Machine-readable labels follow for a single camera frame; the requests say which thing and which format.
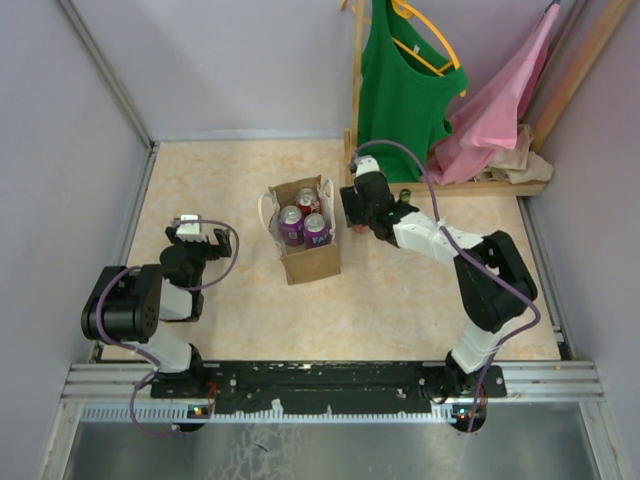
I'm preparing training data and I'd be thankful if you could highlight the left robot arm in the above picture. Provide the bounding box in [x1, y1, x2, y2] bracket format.
[80, 215, 239, 399]

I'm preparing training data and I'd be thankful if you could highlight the burlap canvas tote bag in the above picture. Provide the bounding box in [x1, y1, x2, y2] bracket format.
[258, 175, 340, 285]

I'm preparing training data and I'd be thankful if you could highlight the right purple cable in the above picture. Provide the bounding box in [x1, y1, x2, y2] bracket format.
[352, 139, 542, 434]

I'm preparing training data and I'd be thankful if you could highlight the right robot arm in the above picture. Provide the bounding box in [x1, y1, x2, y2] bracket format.
[340, 171, 538, 397]

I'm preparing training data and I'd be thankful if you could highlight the pink garment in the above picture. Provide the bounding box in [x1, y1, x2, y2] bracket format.
[428, 1, 560, 185]

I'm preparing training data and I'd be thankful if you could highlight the beige crumpled cloth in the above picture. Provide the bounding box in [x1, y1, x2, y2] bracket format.
[473, 124, 554, 184]

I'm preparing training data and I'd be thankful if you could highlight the aluminium frame rail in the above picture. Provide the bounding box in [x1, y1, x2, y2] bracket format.
[61, 361, 604, 432]

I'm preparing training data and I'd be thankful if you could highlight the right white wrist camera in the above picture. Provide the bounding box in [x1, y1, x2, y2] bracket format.
[349, 155, 380, 178]

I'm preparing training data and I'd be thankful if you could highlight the wooden plank leaning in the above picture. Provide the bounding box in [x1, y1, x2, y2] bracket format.
[531, 1, 634, 151]

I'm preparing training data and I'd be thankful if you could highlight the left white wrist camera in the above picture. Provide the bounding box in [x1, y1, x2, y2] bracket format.
[172, 214, 207, 242]

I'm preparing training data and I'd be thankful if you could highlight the purple cable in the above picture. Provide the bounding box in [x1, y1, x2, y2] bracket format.
[94, 218, 240, 439]
[352, 139, 542, 434]

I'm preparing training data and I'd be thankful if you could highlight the green tank top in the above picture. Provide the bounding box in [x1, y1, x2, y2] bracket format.
[356, 0, 470, 184]

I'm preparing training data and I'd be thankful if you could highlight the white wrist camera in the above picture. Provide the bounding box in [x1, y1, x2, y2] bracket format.
[349, 155, 380, 178]
[172, 214, 207, 242]

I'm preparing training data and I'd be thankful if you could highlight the green glass bottle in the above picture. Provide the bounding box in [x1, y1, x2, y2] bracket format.
[398, 188, 412, 205]

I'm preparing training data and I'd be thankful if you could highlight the wooden clothes rack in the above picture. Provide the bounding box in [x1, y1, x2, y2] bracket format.
[340, 1, 548, 197]

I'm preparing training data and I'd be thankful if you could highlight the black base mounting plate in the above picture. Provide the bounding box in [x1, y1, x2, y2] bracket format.
[151, 361, 506, 415]

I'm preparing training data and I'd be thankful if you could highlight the yellow clothes hanger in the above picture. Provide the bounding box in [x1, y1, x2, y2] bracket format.
[341, 0, 467, 97]

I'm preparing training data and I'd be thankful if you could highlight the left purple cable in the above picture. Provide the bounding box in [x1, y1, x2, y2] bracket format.
[94, 218, 240, 439]

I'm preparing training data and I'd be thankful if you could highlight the purple soda can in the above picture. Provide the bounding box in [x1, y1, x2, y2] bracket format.
[303, 213, 331, 249]
[278, 205, 304, 246]

